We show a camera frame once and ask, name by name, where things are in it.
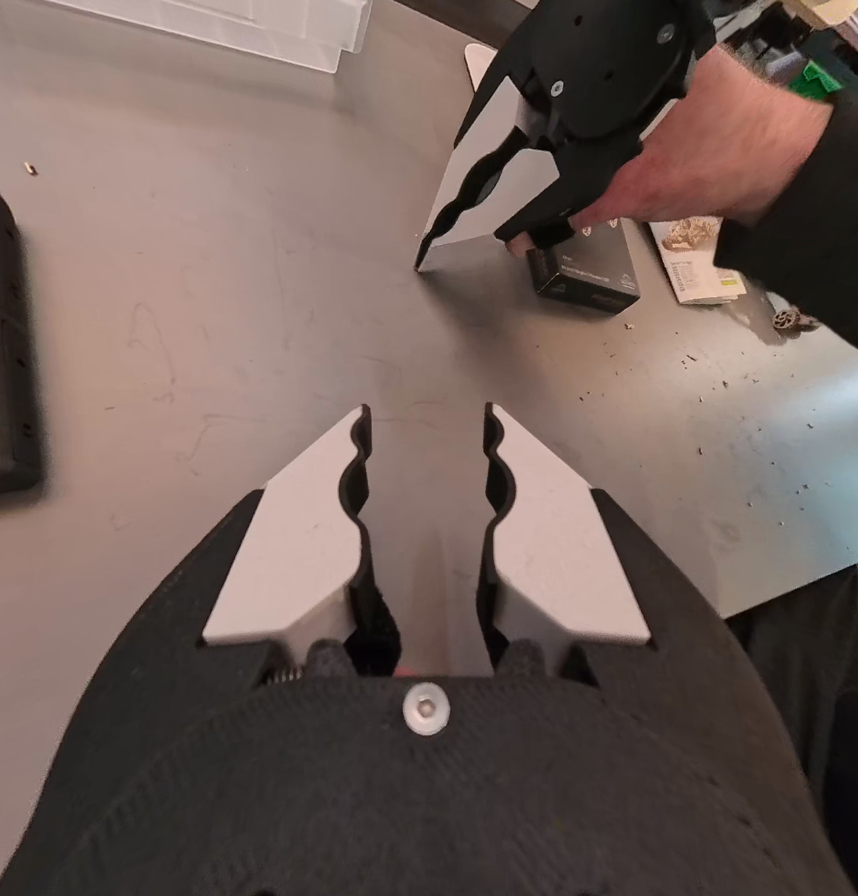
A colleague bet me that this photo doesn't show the person's right forearm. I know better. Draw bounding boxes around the person's right forearm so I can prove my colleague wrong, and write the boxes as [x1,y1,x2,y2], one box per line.
[709,66,858,338]

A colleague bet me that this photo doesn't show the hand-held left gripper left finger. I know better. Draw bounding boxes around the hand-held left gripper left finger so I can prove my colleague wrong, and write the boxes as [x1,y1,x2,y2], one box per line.
[202,404,375,660]

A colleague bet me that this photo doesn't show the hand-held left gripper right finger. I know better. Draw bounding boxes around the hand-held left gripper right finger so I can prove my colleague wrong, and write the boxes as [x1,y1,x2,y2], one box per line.
[479,402,653,677]

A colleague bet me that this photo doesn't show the printed paper booklet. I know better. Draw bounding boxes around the printed paper booklet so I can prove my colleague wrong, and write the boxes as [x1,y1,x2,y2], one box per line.
[647,216,748,306]

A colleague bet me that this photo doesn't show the person's leg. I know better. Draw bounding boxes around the person's leg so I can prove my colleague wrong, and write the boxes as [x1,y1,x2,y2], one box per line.
[723,560,858,896]

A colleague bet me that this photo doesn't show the black cardboard box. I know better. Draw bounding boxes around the black cardboard box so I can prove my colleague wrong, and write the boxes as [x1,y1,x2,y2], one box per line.
[526,217,642,315]

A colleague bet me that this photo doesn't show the green plastic bin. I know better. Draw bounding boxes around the green plastic bin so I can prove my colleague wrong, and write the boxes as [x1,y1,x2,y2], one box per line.
[786,59,844,100]

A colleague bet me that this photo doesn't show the black framed screen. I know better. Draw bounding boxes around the black framed screen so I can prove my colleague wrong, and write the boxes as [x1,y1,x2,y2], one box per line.
[0,178,46,499]

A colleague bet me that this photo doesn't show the person's right hand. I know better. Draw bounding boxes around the person's right hand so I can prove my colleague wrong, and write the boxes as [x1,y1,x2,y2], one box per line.
[505,43,787,259]

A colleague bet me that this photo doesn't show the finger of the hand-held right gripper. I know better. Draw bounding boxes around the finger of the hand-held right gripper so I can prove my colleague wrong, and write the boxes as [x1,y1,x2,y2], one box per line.
[414,43,564,273]

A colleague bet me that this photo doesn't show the clear plastic tray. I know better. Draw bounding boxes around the clear plastic tray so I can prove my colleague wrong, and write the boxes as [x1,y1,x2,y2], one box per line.
[42,0,375,74]

